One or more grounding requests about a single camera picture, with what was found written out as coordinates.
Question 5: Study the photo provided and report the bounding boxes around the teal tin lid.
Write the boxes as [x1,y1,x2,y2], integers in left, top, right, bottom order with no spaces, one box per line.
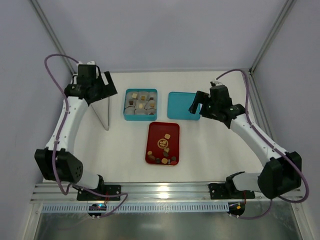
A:
[167,91,201,121]

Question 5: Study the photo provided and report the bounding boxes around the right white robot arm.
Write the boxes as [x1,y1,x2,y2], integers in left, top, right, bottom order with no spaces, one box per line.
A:
[189,84,302,199]

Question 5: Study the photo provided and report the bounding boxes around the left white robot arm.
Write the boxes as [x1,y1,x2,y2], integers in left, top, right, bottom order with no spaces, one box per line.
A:
[34,61,118,195]

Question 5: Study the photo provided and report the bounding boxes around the light square chocolate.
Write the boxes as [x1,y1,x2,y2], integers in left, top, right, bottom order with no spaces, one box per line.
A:
[164,133,171,140]

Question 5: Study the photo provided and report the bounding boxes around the caramel square chocolate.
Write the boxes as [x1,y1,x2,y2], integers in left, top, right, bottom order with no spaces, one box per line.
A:
[161,158,168,164]

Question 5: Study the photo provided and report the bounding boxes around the brown bar chocolate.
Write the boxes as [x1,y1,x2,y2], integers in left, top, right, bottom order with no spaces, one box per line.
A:
[148,155,156,160]

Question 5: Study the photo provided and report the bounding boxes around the teal tin box with cups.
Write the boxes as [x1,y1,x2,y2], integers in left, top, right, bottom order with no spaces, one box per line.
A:
[123,88,158,122]

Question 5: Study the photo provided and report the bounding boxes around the red rectangular tray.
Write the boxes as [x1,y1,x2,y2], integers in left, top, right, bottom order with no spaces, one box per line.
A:
[144,121,180,166]

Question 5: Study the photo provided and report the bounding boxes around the right frame rail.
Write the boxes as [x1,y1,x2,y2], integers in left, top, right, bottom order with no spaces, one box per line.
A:
[243,68,279,144]

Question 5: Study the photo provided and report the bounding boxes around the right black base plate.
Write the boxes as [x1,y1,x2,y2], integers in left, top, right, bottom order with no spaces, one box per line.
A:
[208,182,256,200]

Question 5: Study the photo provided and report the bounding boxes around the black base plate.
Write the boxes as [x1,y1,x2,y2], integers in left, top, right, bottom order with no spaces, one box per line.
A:
[76,184,121,201]
[208,182,256,200]

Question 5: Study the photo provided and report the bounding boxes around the aluminium rail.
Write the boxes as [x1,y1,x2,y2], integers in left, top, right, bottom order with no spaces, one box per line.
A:
[29,181,305,205]

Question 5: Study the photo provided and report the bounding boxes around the slotted cable duct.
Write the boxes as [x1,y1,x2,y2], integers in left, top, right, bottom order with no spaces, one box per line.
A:
[41,202,229,214]

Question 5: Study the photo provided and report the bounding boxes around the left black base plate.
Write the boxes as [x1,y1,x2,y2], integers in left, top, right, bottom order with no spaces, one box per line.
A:
[76,184,121,201]

